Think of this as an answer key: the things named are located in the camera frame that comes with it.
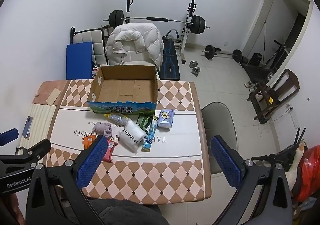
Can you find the blue folded mat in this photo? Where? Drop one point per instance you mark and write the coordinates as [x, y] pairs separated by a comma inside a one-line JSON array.
[[79, 61]]

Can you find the grey round chair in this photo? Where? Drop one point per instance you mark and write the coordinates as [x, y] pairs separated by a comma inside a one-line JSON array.
[[218, 120]]

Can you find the barbell on rack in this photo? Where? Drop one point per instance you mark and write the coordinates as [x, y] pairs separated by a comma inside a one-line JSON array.
[[192, 24]]

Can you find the black weight bench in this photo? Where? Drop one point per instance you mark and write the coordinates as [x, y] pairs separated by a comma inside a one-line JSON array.
[[169, 69]]

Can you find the purple plush towel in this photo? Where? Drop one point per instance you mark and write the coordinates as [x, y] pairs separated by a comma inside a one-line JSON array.
[[104, 129]]

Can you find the chrome dumbbell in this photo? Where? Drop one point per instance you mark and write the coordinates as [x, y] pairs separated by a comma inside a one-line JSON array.
[[195, 69]]

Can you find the white puffer jacket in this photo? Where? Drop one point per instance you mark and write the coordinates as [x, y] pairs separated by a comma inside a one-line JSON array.
[[135, 43]]

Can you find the blue cartoon tissue pack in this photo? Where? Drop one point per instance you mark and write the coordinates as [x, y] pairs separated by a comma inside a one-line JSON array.
[[165, 119]]

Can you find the yellow silver scouring sponge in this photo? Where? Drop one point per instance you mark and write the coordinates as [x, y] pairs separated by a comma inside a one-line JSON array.
[[117, 118]]

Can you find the orange snack packet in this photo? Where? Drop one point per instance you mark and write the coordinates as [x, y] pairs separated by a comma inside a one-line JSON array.
[[88, 140]]

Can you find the dark wooden chair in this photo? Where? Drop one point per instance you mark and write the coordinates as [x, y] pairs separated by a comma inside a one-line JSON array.
[[266, 99]]

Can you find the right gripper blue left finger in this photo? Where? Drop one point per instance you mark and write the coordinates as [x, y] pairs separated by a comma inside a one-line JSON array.
[[88, 161]]

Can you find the red plastic bag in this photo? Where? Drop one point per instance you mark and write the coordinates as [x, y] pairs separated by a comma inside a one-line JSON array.
[[309, 165]]

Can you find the green packet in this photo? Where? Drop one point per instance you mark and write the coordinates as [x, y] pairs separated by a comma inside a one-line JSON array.
[[144, 122]]

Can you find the red snack packet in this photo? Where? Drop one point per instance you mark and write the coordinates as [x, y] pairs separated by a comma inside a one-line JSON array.
[[110, 149]]

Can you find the checkered table mat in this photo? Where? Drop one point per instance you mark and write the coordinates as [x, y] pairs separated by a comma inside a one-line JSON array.
[[160, 159]]

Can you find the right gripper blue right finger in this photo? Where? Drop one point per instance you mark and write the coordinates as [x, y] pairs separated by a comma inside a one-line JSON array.
[[229, 160]]

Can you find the light blue long packet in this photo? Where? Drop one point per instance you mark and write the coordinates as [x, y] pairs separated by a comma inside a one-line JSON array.
[[149, 139]]

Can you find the smartphone on table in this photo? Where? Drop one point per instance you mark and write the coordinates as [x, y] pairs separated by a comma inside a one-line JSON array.
[[26, 130]]

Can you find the open cardboard box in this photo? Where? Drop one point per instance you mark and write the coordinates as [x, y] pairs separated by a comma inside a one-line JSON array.
[[125, 89]]

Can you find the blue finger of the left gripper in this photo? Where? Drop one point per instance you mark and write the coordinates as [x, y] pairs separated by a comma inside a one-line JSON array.
[[8, 136]]

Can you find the white tissue pack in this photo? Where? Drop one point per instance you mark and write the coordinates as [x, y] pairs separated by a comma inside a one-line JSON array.
[[132, 136]]

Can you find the barbell on floor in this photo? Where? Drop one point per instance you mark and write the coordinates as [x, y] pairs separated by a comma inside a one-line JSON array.
[[210, 52]]

